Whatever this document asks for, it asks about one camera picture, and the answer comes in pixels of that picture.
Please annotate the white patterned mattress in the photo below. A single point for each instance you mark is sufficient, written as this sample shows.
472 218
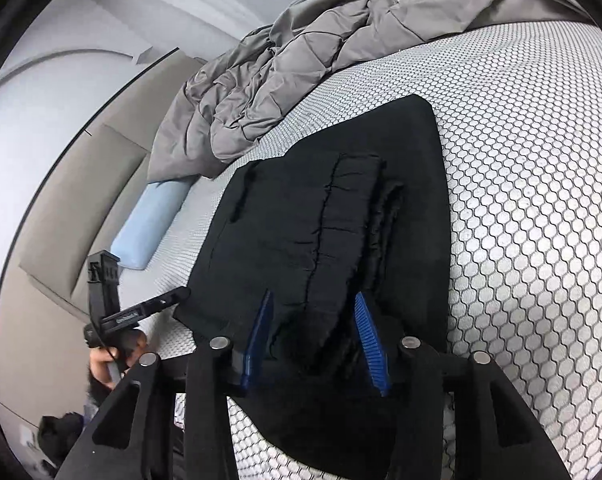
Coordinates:
531 185

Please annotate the light blue pillow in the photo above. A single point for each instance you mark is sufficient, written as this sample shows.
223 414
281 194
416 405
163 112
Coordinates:
146 225

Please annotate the beige padded headboard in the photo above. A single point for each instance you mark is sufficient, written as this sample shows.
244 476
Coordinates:
81 185

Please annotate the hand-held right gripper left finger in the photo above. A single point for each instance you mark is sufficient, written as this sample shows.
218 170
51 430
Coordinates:
258 340

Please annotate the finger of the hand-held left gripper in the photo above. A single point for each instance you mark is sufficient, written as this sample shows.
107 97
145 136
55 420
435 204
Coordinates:
166 299

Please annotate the black pants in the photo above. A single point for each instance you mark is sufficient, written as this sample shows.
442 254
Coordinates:
291 220

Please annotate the person's left forearm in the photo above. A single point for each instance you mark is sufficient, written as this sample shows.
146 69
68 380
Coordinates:
95 390

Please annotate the grey quilted duvet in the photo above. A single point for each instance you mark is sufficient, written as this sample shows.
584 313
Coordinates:
291 60

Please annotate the person's left hand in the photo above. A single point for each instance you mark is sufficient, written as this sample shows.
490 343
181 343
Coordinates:
101 362

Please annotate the dark cloth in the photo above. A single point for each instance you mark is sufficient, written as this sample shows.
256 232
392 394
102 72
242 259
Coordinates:
58 435

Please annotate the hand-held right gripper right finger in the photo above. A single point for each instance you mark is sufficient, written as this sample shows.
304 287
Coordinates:
371 345

